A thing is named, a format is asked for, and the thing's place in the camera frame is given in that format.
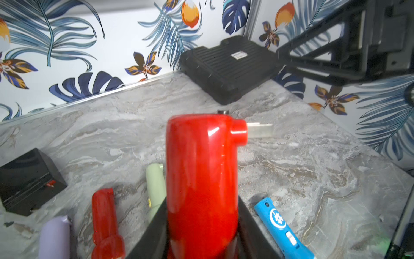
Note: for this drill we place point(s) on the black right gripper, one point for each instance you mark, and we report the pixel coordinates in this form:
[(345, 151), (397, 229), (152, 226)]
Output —
[(376, 41)]

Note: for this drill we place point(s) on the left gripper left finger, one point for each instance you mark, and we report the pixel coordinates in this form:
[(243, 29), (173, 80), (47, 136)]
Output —
[(154, 241)]

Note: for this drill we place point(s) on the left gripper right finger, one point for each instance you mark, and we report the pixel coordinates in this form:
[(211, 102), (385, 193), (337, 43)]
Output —
[(251, 242)]

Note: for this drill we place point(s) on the green flashlight back row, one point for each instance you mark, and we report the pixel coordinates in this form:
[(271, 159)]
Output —
[(156, 188)]

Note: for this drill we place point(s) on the purple flashlight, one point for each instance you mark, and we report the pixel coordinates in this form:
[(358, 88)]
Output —
[(54, 242)]

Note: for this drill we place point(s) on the red flashlight front row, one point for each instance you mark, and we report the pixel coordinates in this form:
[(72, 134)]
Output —
[(202, 183)]

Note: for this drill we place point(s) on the blue flashlight front right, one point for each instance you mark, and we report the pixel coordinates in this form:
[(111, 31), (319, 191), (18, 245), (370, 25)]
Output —
[(288, 243)]

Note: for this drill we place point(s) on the large black tool case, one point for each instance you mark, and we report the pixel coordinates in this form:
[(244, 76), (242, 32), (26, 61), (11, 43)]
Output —
[(230, 70)]

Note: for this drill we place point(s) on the small black box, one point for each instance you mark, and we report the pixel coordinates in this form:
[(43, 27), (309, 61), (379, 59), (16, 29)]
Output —
[(29, 181)]

